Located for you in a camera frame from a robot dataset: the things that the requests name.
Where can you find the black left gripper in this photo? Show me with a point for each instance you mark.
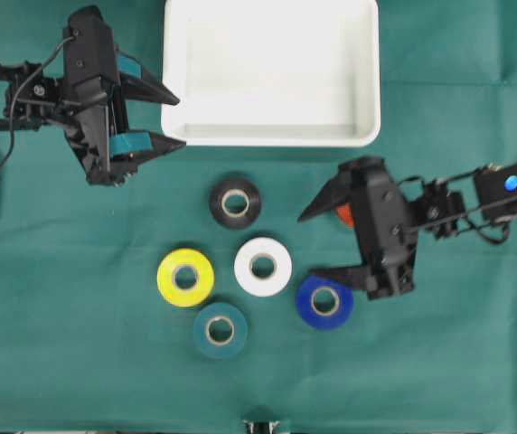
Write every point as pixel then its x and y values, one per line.
pixel 91 78

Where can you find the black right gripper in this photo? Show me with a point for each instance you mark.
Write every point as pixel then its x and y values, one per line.
pixel 381 214

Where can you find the blue tape roll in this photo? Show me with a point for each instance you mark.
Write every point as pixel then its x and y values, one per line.
pixel 324 304

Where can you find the white tape roll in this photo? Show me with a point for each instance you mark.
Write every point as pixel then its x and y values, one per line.
pixel 263 267

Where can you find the black tape roll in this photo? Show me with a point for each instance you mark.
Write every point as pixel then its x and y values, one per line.
pixel 235 203

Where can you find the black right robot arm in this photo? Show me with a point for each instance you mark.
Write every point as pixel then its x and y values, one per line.
pixel 439 210

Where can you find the orange tape roll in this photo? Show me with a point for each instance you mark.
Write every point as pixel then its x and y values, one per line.
pixel 345 215

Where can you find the white plastic case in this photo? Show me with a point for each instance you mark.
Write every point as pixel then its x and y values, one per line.
pixel 272 73

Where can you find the green tape roll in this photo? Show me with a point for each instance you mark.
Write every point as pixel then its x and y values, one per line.
pixel 220 331

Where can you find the yellow tape roll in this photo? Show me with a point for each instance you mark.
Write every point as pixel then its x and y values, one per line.
pixel 185 277

